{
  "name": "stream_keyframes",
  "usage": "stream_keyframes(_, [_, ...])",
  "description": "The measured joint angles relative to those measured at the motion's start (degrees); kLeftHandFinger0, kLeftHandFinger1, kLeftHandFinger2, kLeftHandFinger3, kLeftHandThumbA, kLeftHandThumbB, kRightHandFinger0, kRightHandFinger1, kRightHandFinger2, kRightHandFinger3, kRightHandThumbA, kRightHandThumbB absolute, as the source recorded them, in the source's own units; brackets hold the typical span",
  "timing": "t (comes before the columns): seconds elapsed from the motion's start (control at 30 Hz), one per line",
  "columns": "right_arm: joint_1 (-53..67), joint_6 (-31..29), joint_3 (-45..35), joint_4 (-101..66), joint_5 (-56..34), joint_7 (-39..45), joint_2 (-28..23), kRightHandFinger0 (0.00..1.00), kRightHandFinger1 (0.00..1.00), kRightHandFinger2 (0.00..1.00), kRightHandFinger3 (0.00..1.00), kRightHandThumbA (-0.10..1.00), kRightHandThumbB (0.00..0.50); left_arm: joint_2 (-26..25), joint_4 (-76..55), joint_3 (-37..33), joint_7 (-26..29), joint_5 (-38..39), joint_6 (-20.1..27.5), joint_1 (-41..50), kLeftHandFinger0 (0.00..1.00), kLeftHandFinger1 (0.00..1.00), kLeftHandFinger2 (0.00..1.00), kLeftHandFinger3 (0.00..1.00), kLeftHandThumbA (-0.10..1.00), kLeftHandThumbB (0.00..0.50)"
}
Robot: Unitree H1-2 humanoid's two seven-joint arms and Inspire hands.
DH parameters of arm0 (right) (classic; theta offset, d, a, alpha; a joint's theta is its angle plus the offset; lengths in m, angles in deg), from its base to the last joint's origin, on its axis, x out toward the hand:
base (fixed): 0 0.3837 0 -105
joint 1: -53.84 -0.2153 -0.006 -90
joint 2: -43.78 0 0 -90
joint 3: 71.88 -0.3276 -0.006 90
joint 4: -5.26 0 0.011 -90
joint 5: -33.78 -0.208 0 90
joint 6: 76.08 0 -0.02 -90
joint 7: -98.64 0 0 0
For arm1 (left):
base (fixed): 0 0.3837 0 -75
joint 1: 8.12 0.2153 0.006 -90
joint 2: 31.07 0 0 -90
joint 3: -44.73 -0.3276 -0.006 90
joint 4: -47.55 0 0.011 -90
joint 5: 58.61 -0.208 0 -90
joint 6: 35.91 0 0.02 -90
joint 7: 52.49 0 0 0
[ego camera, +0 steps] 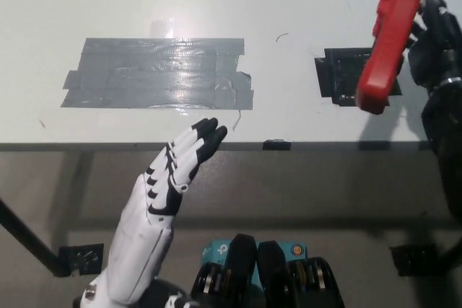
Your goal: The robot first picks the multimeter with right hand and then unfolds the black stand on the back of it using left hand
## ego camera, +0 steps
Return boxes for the black and teal robot body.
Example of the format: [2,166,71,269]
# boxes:
[189,234,344,308]

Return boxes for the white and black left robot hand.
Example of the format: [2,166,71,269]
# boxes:
[99,117,229,305]

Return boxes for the black metal table leg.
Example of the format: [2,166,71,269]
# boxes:
[0,195,61,277]

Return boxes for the red multimeter with black stand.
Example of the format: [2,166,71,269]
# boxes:
[355,0,423,116]

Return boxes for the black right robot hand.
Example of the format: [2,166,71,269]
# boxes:
[406,0,462,89]

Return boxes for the grey duct tape patch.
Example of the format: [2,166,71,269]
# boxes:
[59,37,256,110]

